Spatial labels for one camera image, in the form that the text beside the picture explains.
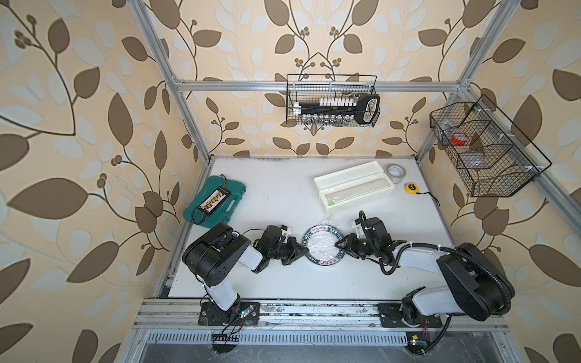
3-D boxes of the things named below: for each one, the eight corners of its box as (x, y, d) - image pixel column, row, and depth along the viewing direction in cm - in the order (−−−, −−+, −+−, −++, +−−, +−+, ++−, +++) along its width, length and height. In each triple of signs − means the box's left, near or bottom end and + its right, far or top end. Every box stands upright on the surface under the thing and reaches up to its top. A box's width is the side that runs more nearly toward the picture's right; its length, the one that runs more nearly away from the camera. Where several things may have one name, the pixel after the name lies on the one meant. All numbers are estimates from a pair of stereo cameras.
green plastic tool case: (184, 222, 100) (177, 214, 94) (214, 182, 114) (209, 173, 109) (222, 234, 96) (217, 226, 90) (247, 191, 110) (244, 182, 105)
